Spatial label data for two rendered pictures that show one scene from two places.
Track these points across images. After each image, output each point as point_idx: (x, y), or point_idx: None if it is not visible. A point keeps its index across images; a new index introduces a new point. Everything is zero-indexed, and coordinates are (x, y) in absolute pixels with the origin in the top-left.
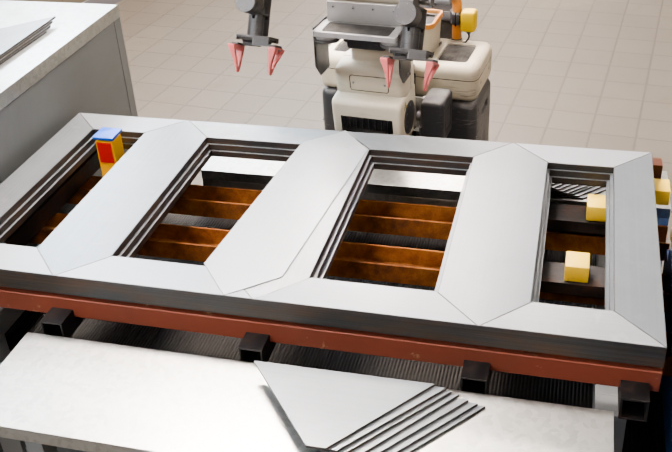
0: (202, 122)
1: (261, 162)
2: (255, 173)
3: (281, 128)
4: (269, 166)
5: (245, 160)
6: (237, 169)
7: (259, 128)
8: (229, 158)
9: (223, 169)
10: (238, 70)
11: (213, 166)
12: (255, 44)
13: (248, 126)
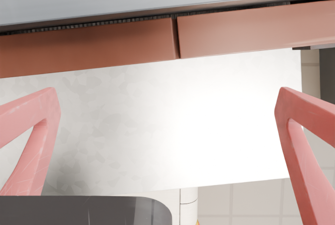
0: None
1: (190, 104)
2: (184, 59)
3: (51, 7)
4: (168, 93)
5: (226, 103)
6: (226, 65)
7: None
8: (261, 102)
9: (254, 57)
10: (278, 109)
11: (280, 63)
12: (89, 203)
13: None
